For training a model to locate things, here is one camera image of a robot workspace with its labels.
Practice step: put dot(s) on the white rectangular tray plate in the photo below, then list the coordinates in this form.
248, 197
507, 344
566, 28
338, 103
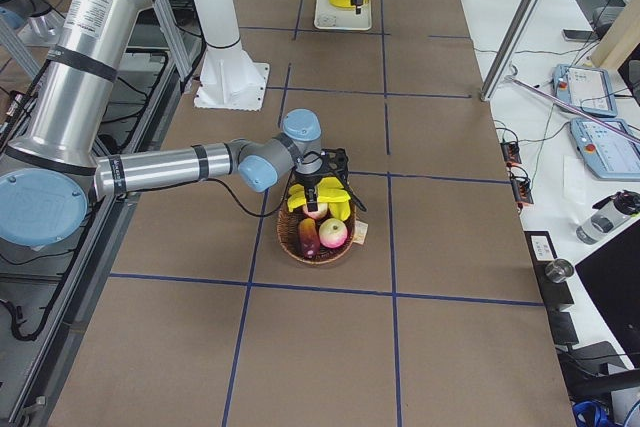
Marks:
327, 17

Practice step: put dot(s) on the brown wicker basket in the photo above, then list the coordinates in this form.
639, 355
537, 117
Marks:
287, 234

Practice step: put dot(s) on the pink white apple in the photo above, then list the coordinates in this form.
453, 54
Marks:
319, 213
333, 233

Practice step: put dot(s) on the dark purple mango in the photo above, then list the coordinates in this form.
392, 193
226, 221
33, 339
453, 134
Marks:
308, 238

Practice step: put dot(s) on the paper price tag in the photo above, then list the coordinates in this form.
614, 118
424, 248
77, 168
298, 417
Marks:
360, 232

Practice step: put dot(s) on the orange black power strip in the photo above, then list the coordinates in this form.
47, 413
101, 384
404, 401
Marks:
520, 180

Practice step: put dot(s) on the blue teach pendant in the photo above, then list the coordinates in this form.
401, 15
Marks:
606, 154
586, 88

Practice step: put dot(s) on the clear water bottle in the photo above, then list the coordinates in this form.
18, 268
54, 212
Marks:
610, 213

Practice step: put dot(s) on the black monitor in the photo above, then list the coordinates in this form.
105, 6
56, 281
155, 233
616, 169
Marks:
610, 276

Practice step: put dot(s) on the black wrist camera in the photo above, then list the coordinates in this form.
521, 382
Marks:
334, 164

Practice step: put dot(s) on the aluminium frame post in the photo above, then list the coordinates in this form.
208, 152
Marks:
506, 51

